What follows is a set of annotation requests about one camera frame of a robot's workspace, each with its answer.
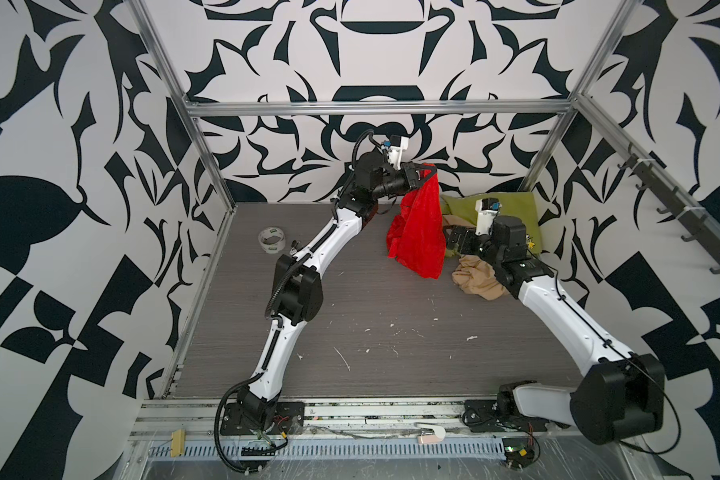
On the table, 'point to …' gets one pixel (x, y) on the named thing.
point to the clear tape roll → (272, 239)
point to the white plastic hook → (438, 436)
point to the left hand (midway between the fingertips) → (444, 161)
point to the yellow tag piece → (178, 443)
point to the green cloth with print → (522, 205)
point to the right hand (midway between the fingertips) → (461, 225)
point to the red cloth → (416, 233)
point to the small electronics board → (519, 452)
